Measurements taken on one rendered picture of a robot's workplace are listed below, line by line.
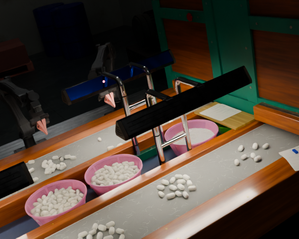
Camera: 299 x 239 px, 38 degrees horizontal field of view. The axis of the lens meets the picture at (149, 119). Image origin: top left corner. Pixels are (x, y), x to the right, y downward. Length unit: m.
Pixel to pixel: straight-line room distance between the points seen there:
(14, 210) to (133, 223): 0.60
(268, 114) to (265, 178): 0.40
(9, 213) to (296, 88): 1.35
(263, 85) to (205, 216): 0.78
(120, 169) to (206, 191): 0.47
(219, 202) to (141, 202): 0.32
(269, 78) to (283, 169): 0.48
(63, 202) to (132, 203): 0.31
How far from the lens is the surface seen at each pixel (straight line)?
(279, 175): 1.75
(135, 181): 1.86
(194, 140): 2.13
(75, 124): 2.81
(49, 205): 1.93
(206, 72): 2.43
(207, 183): 1.80
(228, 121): 2.18
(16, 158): 2.39
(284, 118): 1.98
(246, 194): 1.67
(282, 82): 2.02
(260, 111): 2.07
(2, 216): 2.03
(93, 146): 2.30
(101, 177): 2.00
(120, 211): 1.75
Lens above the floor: 1.73
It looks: 24 degrees down
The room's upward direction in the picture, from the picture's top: 13 degrees counter-clockwise
